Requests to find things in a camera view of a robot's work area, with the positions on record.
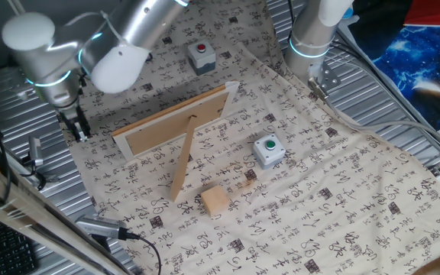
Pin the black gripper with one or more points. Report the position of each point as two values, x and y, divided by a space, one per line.
75 120

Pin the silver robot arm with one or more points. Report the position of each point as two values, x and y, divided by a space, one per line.
52 65

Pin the black keyboard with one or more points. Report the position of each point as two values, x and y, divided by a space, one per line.
8 252

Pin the grey box with red button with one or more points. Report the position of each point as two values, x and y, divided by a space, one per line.
201 59

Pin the grey metal pole with clamp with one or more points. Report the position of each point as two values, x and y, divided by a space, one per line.
15 5

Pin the small wooden block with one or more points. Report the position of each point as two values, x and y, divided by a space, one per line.
215 202

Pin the grey box with green button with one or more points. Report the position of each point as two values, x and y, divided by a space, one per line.
267 156

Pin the beige calligraphy print cloth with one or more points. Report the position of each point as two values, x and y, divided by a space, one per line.
319 214

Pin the blue galaxy print cloth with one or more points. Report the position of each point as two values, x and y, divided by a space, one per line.
415 57

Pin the red sheet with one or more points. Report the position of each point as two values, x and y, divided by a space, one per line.
434 11

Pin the wooden picture frame with stand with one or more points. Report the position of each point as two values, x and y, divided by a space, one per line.
166 130

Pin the aluminium frame beam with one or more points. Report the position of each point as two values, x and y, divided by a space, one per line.
13 198

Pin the grey depth camera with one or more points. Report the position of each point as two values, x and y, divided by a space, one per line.
101 227

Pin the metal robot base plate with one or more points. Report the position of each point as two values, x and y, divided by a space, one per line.
329 78

